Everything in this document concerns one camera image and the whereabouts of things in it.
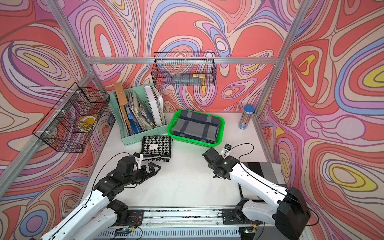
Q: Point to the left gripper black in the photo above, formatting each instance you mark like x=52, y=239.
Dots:
x=147, y=174

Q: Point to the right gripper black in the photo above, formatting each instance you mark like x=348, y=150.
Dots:
x=210, y=166

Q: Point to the houndstooth black white scarf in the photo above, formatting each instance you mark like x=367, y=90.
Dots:
x=157, y=148

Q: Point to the grey navy striped scarf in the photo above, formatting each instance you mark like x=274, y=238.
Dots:
x=196, y=126

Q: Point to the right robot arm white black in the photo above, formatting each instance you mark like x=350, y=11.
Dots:
x=282, y=207

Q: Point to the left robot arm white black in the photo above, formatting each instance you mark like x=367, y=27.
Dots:
x=100, y=209

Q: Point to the green plastic basket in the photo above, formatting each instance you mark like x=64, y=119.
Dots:
x=219, y=138

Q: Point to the mint green file organizer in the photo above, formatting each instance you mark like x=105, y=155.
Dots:
x=139, y=114

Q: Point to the clear tube with blue cap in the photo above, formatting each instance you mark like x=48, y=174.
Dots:
x=246, y=116

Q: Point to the yellow tape roll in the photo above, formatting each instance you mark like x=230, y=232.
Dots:
x=85, y=123

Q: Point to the white binder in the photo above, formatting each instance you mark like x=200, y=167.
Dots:
x=154, y=105

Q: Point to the brown cardboard folder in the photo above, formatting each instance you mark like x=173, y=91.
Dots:
x=122, y=100

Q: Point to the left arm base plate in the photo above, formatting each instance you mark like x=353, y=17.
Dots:
x=132, y=217

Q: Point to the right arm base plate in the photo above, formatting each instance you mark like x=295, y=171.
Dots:
x=233, y=217

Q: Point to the aluminium rail front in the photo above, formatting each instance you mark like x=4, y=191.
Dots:
x=191, y=223

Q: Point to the black wire basket left wall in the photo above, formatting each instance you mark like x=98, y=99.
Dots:
x=59, y=129

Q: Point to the black wire basket wall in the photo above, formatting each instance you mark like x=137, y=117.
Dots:
x=59, y=129
x=184, y=69

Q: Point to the black wire basket back wall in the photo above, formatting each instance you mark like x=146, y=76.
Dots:
x=184, y=69

